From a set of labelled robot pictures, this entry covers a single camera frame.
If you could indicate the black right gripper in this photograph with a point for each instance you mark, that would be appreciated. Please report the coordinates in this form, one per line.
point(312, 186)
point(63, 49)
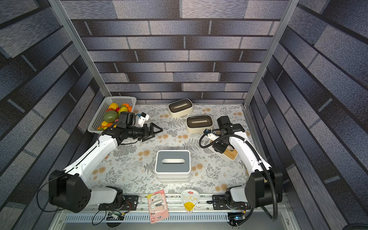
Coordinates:
point(220, 146)

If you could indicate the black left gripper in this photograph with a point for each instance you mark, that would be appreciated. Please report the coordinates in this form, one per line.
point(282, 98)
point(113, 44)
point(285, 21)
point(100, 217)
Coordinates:
point(151, 131)

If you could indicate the wooden lid tissue box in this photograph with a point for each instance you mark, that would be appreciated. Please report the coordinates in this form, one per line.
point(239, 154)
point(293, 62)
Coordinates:
point(228, 155)

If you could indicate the brown lid rounded tissue box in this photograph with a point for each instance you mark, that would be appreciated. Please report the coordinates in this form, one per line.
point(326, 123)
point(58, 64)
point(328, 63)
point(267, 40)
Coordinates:
point(199, 123)

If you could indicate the grey lid tissue box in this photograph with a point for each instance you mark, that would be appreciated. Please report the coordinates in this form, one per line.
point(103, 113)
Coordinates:
point(174, 178)
point(173, 163)
point(174, 181)

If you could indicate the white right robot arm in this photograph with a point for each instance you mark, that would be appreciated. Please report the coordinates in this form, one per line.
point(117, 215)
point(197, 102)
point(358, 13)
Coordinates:
point(264, 186)

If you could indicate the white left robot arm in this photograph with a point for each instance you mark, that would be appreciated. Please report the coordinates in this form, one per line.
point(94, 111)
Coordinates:
point(68, 189)

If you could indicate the dark brown lid tissue box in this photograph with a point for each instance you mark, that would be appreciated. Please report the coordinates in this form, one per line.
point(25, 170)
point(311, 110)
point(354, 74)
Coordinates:
point(180, 108)

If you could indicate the orange toy fruit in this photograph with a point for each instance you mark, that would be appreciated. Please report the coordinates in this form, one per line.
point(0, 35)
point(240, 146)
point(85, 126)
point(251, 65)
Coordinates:
point(127, 106)

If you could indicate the yellow-green toy pear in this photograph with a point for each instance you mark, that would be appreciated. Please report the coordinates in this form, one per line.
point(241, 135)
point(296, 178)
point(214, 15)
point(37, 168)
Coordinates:
point(123, 109)

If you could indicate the green toy mango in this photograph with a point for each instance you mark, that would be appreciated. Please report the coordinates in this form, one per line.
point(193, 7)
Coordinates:
point(110, 116)

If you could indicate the yellow toy lemon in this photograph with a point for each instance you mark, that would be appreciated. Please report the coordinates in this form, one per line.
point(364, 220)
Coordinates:
point(113, 106)

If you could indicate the white plastic fruit basket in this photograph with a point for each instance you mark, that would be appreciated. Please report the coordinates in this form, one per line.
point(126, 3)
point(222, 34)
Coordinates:
point(98, 117)

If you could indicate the yellow smiley snack cup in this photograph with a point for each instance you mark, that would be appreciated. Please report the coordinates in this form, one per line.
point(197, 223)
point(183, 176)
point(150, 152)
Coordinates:
point(190, 199)

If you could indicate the pink blister pack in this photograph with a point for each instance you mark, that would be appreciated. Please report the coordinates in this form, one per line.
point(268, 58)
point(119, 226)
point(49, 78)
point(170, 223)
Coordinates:
point(158, 208)

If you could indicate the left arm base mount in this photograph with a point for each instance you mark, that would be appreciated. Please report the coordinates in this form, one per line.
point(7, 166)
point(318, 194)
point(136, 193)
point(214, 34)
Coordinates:
point(126, 202)

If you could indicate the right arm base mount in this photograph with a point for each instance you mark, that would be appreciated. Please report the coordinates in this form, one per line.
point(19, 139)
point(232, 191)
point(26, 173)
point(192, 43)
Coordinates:
point(219, 203)

